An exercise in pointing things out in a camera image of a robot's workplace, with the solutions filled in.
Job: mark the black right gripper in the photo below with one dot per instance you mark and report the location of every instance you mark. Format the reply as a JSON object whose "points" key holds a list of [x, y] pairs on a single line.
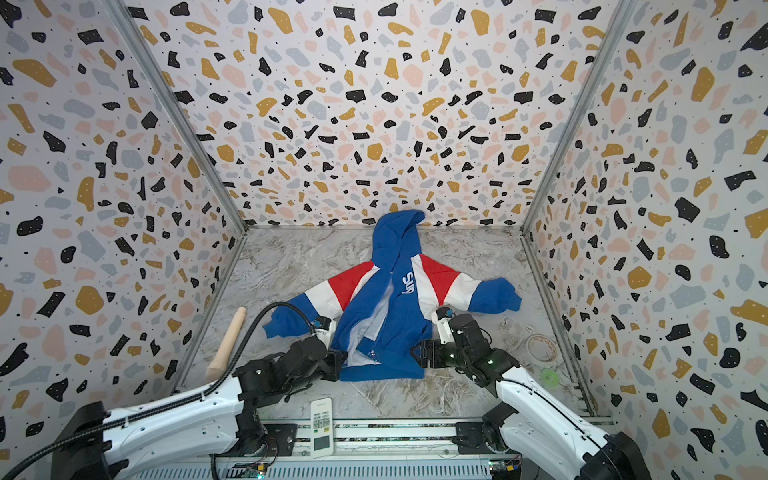
{"points": [[433, 351]]}

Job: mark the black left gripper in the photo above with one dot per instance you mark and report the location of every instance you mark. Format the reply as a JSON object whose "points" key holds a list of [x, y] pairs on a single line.
{"points": [[336, 362]]}

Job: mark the blue red white jacket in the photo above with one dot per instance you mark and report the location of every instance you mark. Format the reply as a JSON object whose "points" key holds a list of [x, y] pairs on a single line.
{"points": [[387, 305]]}

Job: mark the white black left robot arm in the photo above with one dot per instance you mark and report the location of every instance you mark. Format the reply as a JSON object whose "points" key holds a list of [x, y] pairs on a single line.
{"points": [[215, 419]]}

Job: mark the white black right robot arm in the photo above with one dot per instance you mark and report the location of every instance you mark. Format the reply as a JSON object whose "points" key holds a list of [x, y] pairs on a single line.
{"points": [[528, 420]]}

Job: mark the white remote control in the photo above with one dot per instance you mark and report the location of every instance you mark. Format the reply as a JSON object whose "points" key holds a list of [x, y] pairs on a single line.
{"points": [[322, 428]]}

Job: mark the white tape roll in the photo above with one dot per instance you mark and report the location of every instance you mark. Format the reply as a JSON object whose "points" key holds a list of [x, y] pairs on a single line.
{"points": [[542, 350]]}

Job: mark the beige wooden rolling pin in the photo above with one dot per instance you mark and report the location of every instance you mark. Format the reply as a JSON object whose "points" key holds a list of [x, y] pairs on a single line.
{"points": [[217, 367]]}

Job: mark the green round cap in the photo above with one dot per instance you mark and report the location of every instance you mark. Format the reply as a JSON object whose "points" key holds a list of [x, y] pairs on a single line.
{"points": [[549, 378]]}

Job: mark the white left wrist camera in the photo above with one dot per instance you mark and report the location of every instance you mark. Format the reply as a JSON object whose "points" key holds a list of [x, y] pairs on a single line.
{"points": [[324, 330]]}

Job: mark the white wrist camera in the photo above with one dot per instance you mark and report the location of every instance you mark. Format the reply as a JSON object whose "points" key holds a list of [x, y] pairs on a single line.
{"points": [[324, 330], [441, 319]]}

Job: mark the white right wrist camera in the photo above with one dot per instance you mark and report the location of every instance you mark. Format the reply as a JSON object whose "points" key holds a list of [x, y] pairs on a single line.
{"points": [[441, 319]]}

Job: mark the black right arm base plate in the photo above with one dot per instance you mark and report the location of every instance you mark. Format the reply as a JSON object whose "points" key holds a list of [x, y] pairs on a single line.
{"points": [[479, 437]]}

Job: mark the aluminium mounting rail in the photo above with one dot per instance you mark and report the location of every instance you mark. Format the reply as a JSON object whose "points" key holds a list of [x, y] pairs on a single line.
{"points": [[364, 449]]}

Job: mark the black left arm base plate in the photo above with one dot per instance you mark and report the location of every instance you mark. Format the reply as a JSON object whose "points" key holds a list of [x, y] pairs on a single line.
{"points": [[273, 440]]}

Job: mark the right aluminium corner post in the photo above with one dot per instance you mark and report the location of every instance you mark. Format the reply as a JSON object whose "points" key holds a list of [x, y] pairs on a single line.
{"points": [[615, 28]]}

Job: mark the aluminium corner post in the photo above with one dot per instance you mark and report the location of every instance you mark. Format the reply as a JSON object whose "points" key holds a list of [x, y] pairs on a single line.
{"points": [[615, 28], [122, 20]]}

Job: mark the left aluminium corner post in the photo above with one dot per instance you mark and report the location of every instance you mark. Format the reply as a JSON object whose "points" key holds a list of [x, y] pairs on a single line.
{"points": [[122, 20]]}

